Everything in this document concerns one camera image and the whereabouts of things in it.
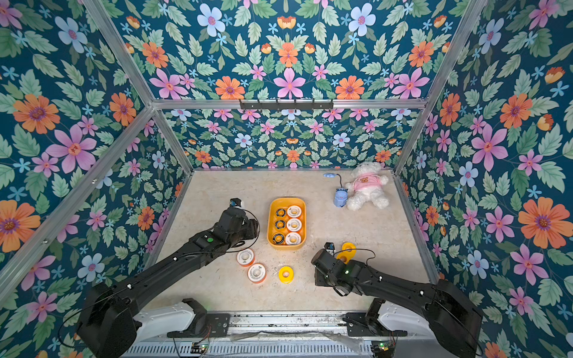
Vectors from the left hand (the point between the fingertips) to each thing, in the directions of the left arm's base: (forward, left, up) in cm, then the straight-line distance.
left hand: (256, 223), depth 83 cm
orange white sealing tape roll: (+12, -15, -12) cm, 23 cm away
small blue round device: (+16, -30, +6) cm, 35 cm away
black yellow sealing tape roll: (+12, -8, -13) cm, 20 cm away
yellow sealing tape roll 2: (-7, -36, -13) cm, 39 cm away
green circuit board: (-36, +20, -16) cm, 44 cm away
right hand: (-18, -22, -12) cm, 31 cm away
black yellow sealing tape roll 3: (-1, -7, -13) cm, 15 cm away
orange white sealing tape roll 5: (-14, +1, -13) cm, 20 cm away
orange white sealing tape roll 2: (+5, -14, -12) cm, 19 cm away
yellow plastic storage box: (+16, -10, -10) cm, 21 cm away
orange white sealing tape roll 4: (-8, +6, -13) cm, 16 cm away
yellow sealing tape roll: (-16, -10, -13) cm, 23 cm away
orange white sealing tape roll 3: (-1, -14, -13) cm, 19 cm away
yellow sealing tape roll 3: (-11, -34, -13) cm, 38 cm away
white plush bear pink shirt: (+20, -50, -5) cm, 54 cm away
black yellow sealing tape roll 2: (+6, -8, -13) cm, 17 cm away
